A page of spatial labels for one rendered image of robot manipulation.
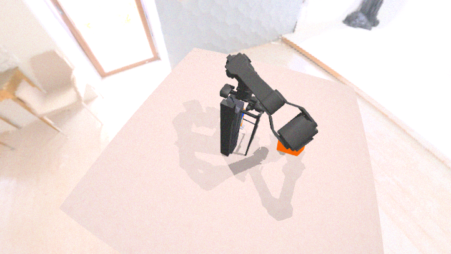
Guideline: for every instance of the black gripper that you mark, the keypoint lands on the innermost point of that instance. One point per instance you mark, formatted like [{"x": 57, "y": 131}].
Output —
[{"x": 243, "y": 95}]

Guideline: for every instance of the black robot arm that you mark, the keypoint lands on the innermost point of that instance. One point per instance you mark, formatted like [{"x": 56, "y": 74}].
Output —
[{"x": 296, "y": 133}]

